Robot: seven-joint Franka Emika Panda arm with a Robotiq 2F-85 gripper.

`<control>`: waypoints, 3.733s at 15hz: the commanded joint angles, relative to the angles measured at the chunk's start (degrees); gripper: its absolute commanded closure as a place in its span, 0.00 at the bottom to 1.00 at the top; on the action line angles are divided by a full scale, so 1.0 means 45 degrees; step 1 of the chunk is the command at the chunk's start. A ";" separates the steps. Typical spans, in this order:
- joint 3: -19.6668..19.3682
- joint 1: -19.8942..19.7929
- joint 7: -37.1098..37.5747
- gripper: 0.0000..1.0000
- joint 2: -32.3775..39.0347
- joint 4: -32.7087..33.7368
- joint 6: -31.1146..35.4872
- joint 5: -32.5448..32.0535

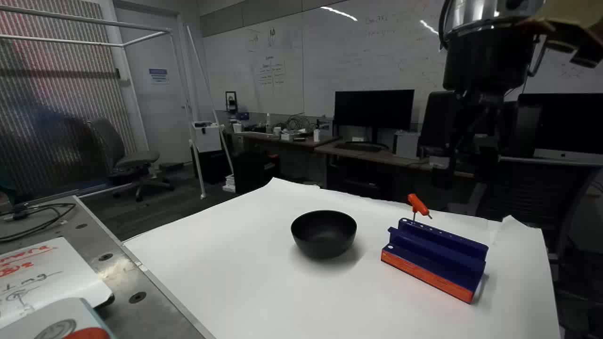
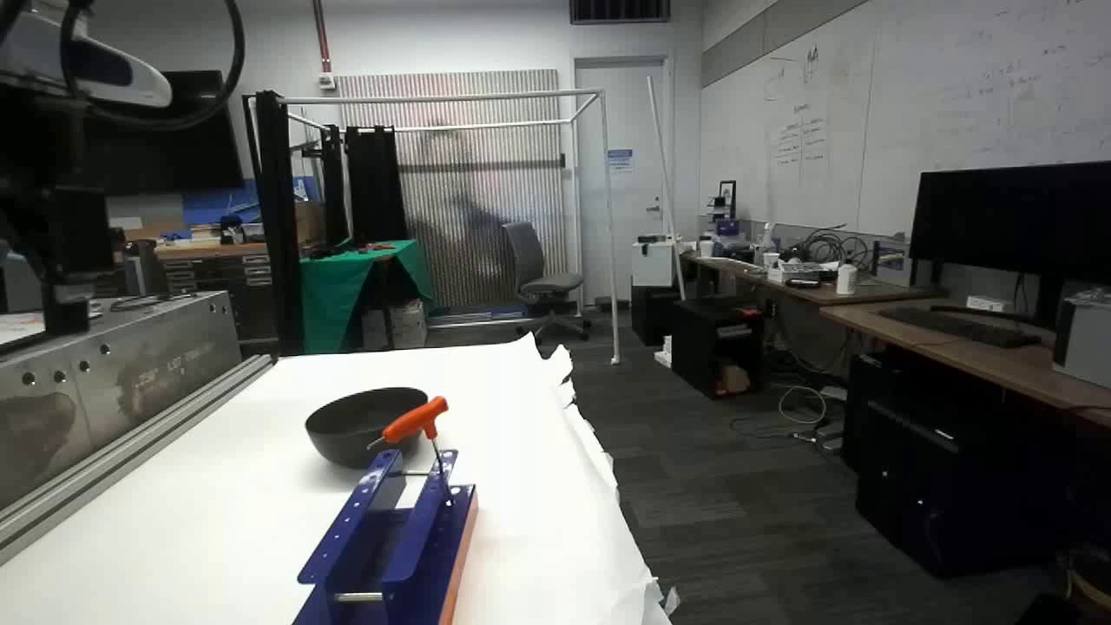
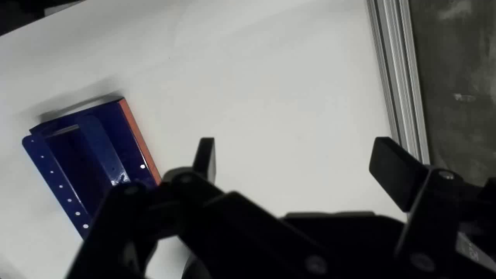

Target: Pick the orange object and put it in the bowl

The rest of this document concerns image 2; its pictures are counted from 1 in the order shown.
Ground black bowl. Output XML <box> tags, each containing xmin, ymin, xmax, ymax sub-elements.
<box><xmin>306</xmin><ymin>387</ymin><xmax>430</xmax><ymax>470</ymax></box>

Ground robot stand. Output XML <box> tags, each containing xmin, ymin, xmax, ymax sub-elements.
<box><xmin>0</xmin><ymin>291</ymin><xmax>275</xmax><ymax>567</ymax></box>

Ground drawer cabinet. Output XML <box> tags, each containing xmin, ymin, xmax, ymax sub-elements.
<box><xmin>154</xmin><ymin>243</ymin><xmax>279</xmax><ymax>345</ymax></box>

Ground black curtain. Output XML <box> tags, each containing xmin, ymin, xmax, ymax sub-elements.
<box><xmin>345</xmin><ymin>126</ymin><xmax>409</xmax><ymax>249</ymax></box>
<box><xmin>246</xmin><ymin>90</ymin><xmax>306</xmax><ymax>358</ymax></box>
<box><xmin>319</xmin><ymin>126</ymin><xmax>349</xmax><ymax>249</ymax></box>

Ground table with green cloth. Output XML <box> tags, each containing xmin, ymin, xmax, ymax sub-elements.
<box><xmin>299</xmin><ymin>240</ymin><xmax>436</xmax><ymax>356</ymax></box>

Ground red pipe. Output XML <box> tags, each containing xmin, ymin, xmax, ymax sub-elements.
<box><xmin>312</xmin><ymin>0</ymin><xmax>337</xmax><ymax>90</ymax></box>

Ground white storage boxes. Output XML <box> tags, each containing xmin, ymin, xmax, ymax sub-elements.
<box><xmin>361</xmin><ymin>298</ymin><xmax>429</xmax><ymax>352</ymax></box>

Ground blue metal rack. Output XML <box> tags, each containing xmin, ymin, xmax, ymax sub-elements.
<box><xmin>293</xmin><ymin>448</ymin><xmax>479</xmax><ymax>625</ymax></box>

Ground grey office chair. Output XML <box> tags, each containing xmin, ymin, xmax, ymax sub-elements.
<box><xmin>501</xmin><ymin>220</ymin><xmax>593</xmax><ymax>342</ymax></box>

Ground white door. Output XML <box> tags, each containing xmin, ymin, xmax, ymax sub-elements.
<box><xmin>573</xmin><ymin>56</ymin><xmax>675</xmax><ymax>306</ymax></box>

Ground white box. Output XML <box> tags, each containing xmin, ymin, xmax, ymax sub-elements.
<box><xmin>631</xmin><ymin>240</ymin><xmax>684</xmax><ymax>288</ymax></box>

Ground black box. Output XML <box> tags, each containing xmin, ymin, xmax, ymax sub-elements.
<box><xmin>630</xmin><ymin>285</ymin><xmax>683</xmax><ymax>347</ymax></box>

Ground ceiling air vent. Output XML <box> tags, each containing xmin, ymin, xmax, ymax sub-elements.
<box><xmin>569</xmin><ymin>0</ymin><xmax>672</xmax><ymax>25</ymax></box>

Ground white pole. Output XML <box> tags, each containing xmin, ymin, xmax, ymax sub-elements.
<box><xmin>646</xmin><ymin>76</ymin><xmax>688</xmax><ymax>301</ymax></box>

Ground black cabinet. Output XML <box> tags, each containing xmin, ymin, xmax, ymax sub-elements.
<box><xmin>672</xmin><ymin>296</ymin><xmax>767</xmax><ymax>400</ymax></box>

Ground wooden desk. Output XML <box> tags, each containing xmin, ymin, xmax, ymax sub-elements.
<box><xmin>819</xmin><ymin>299</ymin><xmax>1111</xmax><ymax>428</ymax></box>
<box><xmin>680</xmin><ymin>250</ymin><xmax>943</xmax><ymax>307</ymax></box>

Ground whiteboard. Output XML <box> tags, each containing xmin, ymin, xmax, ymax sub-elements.
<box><xmin>699</xmin><ymin>0</ymin><xmax>1111</xmax><ymax>237</ymax></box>

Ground black keyboard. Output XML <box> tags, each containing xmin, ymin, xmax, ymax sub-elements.
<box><xmin>878</xmin><ymin>306</ymin><xmax>1043</xmax><ymax>351</ymax></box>

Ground row of black computer towers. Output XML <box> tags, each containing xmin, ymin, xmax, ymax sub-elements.
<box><xmin>845</xmin><ymin>351</ymin><xmax>1111</xmax><ymax>580</ymax></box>

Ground black monitor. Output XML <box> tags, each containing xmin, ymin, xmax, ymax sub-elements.
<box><xmin>908</xmin><ymin>161</ymin><xmax>1111</xmax><ymax>327</ymax></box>

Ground grey computer case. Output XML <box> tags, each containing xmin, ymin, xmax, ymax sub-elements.
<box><xmin>1051</xmin><ymin>289</ymin><xmax>1111</xmax><ymax>390</ymax></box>

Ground black wall screen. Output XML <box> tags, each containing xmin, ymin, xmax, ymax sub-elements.
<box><xmin>83</xmin><ymin>69</ymin><xmax>247</xmax><ymax>197</ymax></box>

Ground orange handled hex key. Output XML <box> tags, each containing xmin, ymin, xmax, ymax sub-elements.
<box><xmin>367</xmin><ymin>397</ymin><xmax>457</xmax><ymax>506</ymax></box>

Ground ribbed wall panel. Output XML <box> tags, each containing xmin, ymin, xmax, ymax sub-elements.
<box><xmin>336</xmin><ymin>69</ymin><xmax>571</xmax><ymax>310</ymax></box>

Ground white pipe frame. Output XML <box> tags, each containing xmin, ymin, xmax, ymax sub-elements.
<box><xmin>247</xmin><ymin>87</ymin><xmax>622</xmax><ymax>366</ymax></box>

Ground white cable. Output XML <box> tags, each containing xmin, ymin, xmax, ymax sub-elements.
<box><xmin>777</xmin><ymin>383</ymin><xmax>829</xmax><ymax>426</ymax></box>

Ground tangle of black cables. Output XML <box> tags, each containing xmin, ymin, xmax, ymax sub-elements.
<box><xmin>792</xmin><ymin>226</ymin><xmax>875</xmax><ymax>271</ymax></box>

